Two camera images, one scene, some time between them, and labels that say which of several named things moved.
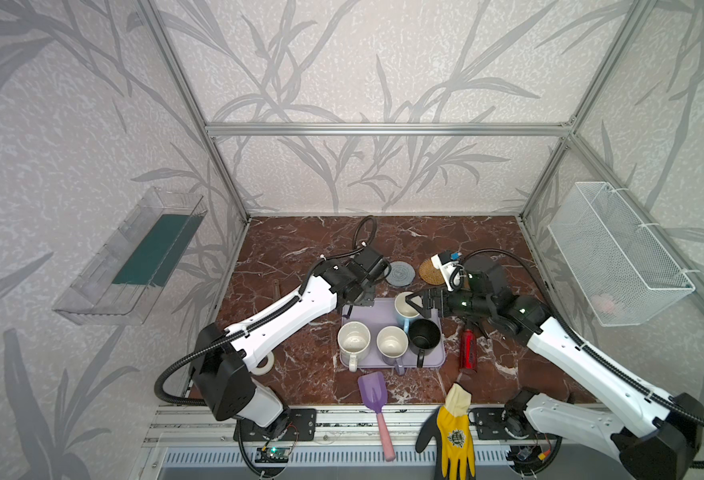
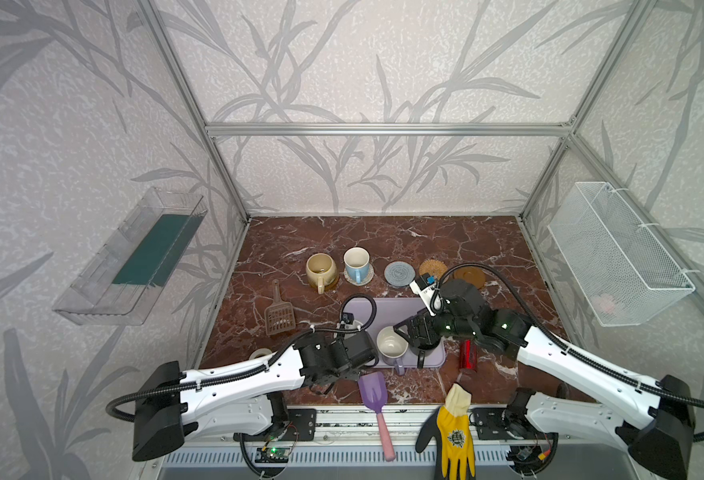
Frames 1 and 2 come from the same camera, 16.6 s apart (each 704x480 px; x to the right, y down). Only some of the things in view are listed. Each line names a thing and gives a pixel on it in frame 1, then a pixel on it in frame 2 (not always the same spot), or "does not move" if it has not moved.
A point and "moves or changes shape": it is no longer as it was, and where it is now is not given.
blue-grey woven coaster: [402, 274] does not move
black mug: [424, 335] does not move
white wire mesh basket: [623, 275] does not move
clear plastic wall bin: [122, 283] does not move
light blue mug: [405, 312] moves or changes shape
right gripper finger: [417, 299] to [415, 327]
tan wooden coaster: [429, 274] does not move
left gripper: [348, 294] to [358, 354]
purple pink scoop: [374, 388] does not move
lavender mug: [392, 343] does not move
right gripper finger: [426, 307] to [417, 333]
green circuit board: [272, 455] does not move
